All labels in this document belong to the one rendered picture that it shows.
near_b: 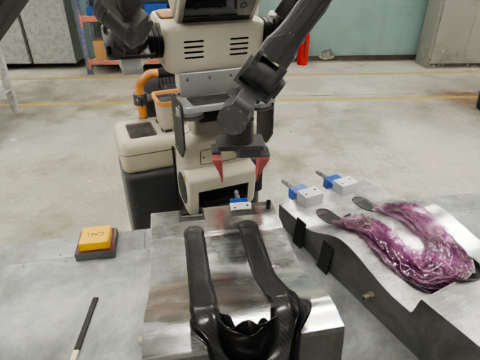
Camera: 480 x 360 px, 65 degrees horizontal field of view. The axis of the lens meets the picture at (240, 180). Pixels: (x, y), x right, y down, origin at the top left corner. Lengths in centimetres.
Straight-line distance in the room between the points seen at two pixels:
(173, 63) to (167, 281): 57
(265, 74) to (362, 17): 569
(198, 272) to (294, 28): 46
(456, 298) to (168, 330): 42
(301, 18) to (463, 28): 583
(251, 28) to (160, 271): 67
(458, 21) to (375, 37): 110
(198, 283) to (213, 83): 57
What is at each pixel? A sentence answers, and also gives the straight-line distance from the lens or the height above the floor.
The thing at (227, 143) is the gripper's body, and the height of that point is 102.
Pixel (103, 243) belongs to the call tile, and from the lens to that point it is 85.
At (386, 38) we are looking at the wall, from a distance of 659.
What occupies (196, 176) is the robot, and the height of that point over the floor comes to 80.
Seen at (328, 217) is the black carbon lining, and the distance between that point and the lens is 87.
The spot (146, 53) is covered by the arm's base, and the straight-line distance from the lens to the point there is 100.
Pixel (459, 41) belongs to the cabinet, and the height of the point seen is 38.
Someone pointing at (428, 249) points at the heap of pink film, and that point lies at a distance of 77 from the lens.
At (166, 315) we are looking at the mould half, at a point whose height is 93.
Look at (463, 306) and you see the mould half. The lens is 66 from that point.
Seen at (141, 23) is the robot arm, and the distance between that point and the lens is 85.
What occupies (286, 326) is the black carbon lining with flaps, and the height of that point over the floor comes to 90.
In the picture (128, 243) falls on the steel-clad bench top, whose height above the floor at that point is 80.
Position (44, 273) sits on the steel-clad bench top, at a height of 80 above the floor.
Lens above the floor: 134
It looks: 30 degrees down
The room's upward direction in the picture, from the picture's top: straight up
